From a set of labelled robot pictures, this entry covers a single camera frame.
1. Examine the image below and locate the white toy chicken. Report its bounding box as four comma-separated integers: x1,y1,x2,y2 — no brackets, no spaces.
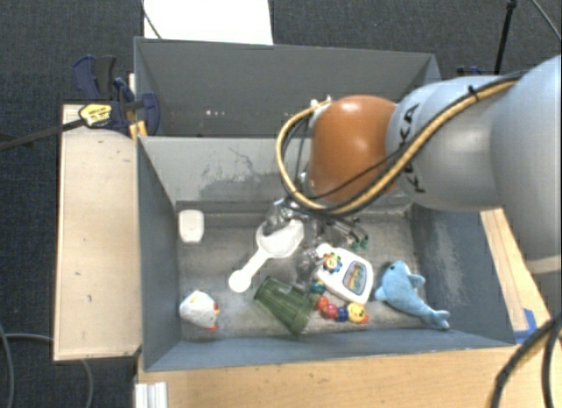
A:
178,290,221,333

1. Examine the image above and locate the small white rounded box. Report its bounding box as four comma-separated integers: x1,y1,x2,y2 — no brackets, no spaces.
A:
177,209,205,245

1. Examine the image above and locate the green ribbed plastic cup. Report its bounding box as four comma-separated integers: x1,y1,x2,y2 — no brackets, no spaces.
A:
253,276,315,337

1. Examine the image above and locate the white plastic scoop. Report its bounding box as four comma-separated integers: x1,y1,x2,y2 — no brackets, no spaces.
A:
227,218,306,293

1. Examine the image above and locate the blue plush dolphin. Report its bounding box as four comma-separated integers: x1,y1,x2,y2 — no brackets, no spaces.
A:
373,260,451,332

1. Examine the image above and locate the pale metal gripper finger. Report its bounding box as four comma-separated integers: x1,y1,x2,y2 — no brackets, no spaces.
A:
308,247,324,281
295,249,311,288

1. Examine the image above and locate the pale wood flat board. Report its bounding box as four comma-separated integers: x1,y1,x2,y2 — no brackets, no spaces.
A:
53,104,144,361

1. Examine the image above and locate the grey metal bin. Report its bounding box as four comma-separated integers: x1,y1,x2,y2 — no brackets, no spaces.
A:
133,36,517,373

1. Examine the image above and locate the white toy with coloured beads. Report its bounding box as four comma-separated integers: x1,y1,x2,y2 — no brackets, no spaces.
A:
309,242,375,326

